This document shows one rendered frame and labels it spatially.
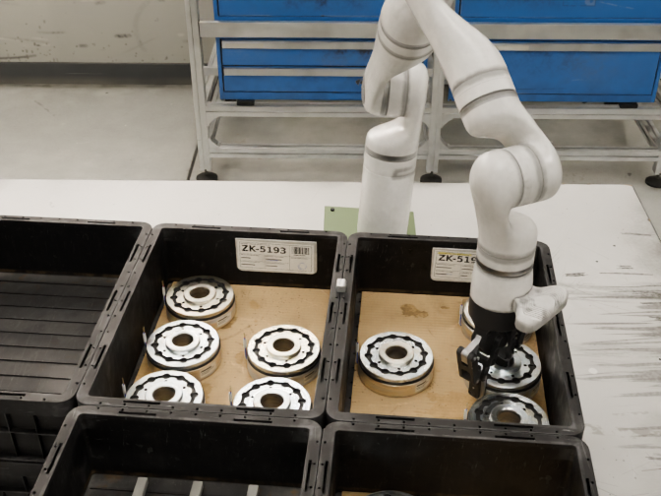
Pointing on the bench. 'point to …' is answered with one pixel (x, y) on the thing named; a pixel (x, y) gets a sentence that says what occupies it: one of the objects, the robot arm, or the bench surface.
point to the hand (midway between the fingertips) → (489, 378)
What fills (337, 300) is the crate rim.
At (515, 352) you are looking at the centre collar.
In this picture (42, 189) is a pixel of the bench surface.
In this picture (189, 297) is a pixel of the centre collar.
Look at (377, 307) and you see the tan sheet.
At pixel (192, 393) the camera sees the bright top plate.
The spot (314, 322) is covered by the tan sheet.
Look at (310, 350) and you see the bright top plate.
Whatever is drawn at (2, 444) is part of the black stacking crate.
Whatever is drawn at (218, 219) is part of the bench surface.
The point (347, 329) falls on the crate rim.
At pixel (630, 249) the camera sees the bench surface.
